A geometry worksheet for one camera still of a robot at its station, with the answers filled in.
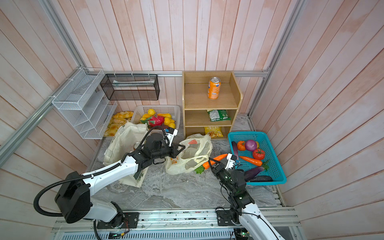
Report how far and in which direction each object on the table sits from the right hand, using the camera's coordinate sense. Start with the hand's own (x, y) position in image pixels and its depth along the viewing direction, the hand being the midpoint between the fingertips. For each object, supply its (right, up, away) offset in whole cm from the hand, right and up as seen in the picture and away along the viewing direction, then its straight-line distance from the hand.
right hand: (208, 159), depth 77 cm
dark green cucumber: (+31, -12, +7) cm, 34 cm away
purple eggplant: (+29, -11, +13) cm, 34 cm away
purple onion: (+29, +6, +14) cm, 32 cm away
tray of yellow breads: (-64, +23, +33) cm, 75 cm away
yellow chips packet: (+8, +14, +27) cm, 32 cm away
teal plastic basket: (+39, -8, +6) cm, 41 cm away
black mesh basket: (-51, +46, +27) cm, 74 cm away
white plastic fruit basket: (-48, +30, +35) cm, 67 cm away
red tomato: (+33, 0, +14) cm, 36 cm away
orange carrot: (-1, -2, -2) cm, 4 cm away
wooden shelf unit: (+3, +33, +8) cm, 34 cm away
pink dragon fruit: (-33, +22, +27) cm, 48 cm away
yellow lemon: (-39, +29, +35) cm, 60 cm away
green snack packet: (+9, +25, +16) cm, 31 cm away
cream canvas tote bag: (-48, +11, +7) cm, 50 cm away
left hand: (-12, +5, 0) cm, 13 cm away
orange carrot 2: (+31, -5, +13) cm, 34 cm away
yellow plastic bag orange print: (-4, +4, +13) cm, 14 cm away
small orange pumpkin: (+24, +5, +19) cm, 31 cm away
